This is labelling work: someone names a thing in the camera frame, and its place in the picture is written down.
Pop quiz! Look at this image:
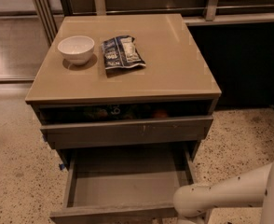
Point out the grey drawer cabinet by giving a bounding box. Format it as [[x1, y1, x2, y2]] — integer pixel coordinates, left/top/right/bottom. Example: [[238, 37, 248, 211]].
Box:
[[24, 13, 223, 170]]

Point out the white ceramic bowl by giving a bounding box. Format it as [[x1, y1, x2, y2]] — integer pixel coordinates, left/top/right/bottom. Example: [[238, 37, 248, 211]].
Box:
[[58, 35, 95, 65]]

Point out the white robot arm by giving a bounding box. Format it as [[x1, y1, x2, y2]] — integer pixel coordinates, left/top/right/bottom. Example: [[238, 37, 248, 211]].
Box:
[[173, 162, 274, 224]]

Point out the orange fruit in drawer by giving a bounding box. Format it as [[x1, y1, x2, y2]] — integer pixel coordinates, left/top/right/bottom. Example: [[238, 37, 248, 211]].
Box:
[[152, 109, 169, 119]]

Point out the grey drawer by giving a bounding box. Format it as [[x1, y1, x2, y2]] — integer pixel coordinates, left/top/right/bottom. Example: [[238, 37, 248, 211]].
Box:
[[41, 100, 212, 149], [50, 143, 196, 224]]

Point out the metal railing frame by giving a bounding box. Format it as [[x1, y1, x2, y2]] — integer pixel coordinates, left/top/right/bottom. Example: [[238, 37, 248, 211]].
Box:
[[34, 0, 274, 41]]

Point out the blue tape piece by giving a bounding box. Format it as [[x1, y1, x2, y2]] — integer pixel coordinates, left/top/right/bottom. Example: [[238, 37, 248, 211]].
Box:
[[59, 163, 65, 171]]

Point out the grey top drawer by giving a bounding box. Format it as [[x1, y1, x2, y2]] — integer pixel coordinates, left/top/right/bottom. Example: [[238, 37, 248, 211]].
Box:
[[41, 100, 212, 149]]

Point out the blue white snack bag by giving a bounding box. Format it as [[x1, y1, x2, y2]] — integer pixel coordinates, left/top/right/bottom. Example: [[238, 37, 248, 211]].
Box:
[[101, 35, 146, 70]]

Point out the dark packet in top drawer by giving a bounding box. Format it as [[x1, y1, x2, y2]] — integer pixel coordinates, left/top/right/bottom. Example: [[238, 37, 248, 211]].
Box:
[[83, 105, 136, 121]]

